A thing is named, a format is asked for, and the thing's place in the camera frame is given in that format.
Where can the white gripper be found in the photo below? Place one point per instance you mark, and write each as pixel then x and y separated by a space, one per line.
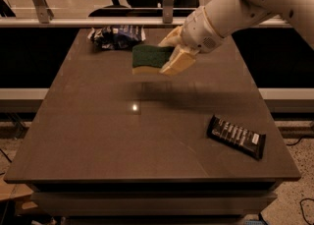
pixel 198 34

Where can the green and yellow sponge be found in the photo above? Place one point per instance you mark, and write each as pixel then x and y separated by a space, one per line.
pixel 149 59

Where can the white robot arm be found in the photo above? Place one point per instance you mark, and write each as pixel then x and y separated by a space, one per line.
pixel 229 16

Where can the crumpled blue chip bag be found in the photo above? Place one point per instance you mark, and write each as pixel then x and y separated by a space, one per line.
pixel 117 37

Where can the brown table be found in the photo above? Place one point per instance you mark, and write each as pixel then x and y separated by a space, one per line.
pixel 106 142

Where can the black snack bar wrapper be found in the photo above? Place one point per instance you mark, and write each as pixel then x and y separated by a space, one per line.
pixel 237 137

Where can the left metal railing bracket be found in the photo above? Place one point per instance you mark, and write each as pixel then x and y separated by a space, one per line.
pixel 43 12

